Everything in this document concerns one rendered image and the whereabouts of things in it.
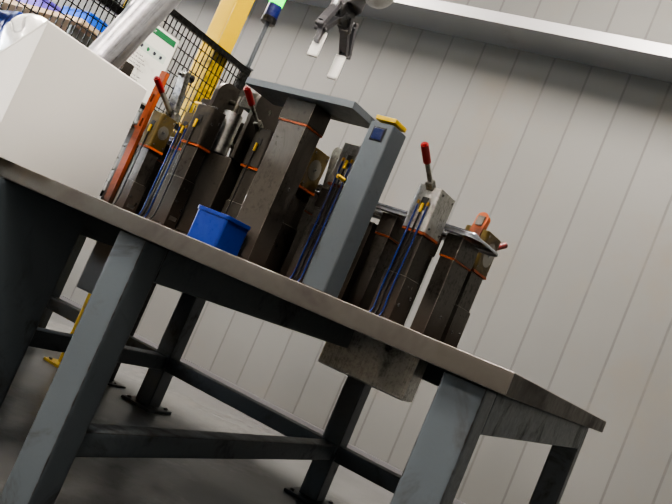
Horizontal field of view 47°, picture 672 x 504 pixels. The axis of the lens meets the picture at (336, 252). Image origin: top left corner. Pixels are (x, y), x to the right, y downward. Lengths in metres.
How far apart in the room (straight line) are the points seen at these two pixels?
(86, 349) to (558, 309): 2.73
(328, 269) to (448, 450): 0.66
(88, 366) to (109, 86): 0.73
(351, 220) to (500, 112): 2.59
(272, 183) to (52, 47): 0.60
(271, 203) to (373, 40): 2.91
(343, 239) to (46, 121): 0.74
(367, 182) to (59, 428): 0.87
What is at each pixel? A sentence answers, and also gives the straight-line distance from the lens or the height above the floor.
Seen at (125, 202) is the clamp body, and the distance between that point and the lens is 2.61.
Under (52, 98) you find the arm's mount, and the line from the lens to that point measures 1.96.
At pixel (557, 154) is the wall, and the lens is 4.20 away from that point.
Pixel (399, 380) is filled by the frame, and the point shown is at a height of 0.56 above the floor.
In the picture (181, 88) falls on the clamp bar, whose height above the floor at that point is 1.16.
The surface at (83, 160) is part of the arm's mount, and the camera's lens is 2.06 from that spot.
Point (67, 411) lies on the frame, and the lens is 1.72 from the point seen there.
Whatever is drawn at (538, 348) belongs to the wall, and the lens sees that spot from 3.97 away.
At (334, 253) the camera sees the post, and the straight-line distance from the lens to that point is 1.84.
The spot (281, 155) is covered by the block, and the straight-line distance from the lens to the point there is 2.03.
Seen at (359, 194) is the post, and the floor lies 0.96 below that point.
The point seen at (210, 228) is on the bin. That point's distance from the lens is 1.93.
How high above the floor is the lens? 0.67
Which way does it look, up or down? 4 degrees up
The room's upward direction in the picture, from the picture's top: 23 degrees clockwise
